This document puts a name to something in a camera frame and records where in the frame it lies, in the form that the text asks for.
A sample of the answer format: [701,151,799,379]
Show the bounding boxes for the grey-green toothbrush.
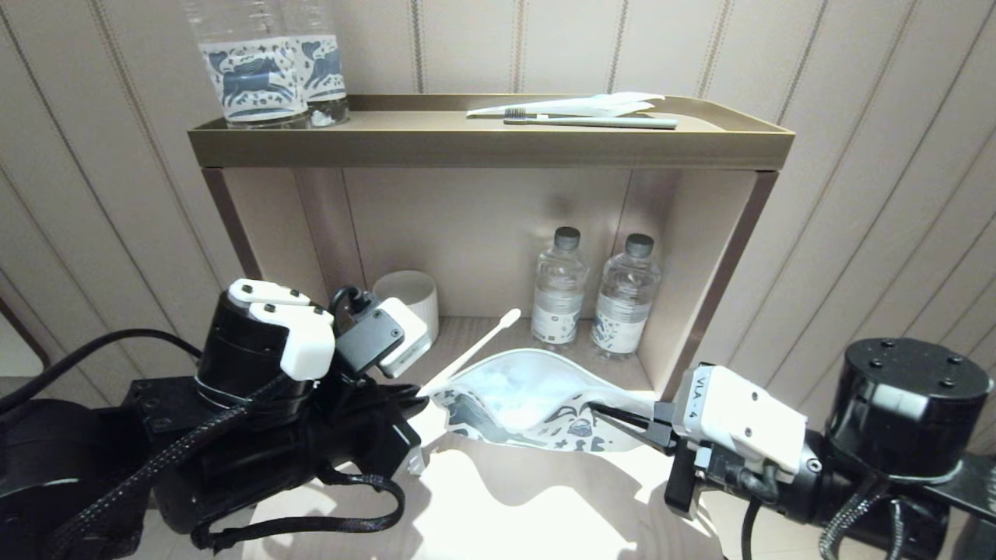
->
[503,109,678,131]

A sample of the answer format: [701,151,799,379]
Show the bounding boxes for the arm braided black cable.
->
[47,373,405,555]
[817,478,903,560]

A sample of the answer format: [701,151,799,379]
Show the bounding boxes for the white horse-print zip pouch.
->
[430,348,658,453]

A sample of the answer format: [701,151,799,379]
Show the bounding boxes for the right arm braided black cable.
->
[817,478,903,560]

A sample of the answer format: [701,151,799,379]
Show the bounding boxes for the left arm braided black cable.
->
[47,373,405,555]

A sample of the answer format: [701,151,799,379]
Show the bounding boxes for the large bottle horse print label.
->
[187,0,310,130]
[279,0,351,128]

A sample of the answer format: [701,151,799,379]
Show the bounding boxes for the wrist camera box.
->
[673,364,808,475]
[335,298,430,380]

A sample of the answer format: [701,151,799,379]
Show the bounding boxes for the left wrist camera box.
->
[335,298,430,380]

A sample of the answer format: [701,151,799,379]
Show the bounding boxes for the beige open shelf cabinet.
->
[202,167,779,405]

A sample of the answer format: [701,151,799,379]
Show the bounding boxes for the white ribbed ceramic mug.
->
[372,271,439,343]

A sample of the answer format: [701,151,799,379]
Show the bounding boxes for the brass coloured tray shelf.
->
[189,95,794,172]

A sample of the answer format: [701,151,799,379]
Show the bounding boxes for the right camera black cable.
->
[731,467,779,560]

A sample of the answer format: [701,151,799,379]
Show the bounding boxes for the small clear water bottle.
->
[531,227,590,353]
[590,234,662,360]

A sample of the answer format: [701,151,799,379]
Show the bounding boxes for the white paper wrapper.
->
[467,93,665,120]

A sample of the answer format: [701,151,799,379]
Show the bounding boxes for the white toothbrush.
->
[420,309,522,394]

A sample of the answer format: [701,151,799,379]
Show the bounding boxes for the left arm smooth black cable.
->
[0,329,203,413]

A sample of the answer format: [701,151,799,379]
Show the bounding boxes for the white dark-framed wall panel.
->
[0,299,52,380]

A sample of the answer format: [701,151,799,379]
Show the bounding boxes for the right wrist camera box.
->
[673,364,808,475]

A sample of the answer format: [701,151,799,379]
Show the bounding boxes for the left camera short black cable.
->
[331,286,374,320]

